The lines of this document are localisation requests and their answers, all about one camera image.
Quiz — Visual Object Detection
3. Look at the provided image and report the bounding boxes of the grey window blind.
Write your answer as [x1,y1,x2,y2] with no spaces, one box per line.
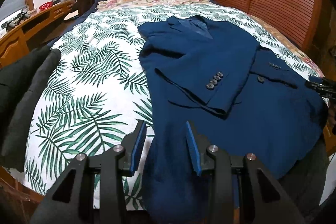
[0,0,27,22]

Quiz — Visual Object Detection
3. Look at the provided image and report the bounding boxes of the person's grey trousers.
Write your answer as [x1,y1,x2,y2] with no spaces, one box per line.
[276,139,332,217]

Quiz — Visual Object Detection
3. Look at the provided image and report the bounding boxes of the navy blue blazer jacket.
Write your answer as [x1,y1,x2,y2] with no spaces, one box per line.
[137,15,330,224]

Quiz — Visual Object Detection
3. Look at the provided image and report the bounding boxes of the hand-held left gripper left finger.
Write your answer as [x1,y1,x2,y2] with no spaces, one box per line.
[30,120,147,224]

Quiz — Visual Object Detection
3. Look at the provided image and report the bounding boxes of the bed with leaf-print cover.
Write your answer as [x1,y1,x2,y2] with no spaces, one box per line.
[24,2,319,211]

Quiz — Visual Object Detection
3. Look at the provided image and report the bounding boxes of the dark grey folded garment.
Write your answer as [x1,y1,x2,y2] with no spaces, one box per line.
[0,49,62,173]

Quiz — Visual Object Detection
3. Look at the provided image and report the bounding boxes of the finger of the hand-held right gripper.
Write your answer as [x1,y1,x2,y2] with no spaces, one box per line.
[308,76,336,86]
[304,81,336,99]

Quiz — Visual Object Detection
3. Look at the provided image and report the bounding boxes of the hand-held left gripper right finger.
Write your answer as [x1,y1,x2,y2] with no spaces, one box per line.
[185,121,306,224]

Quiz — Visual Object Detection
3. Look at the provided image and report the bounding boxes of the wooden desk cabinet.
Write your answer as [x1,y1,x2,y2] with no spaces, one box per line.
[0,0,76,69]

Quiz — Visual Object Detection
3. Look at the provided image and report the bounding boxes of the black folded garment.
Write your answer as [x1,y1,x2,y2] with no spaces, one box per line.
[0,46,51,125]

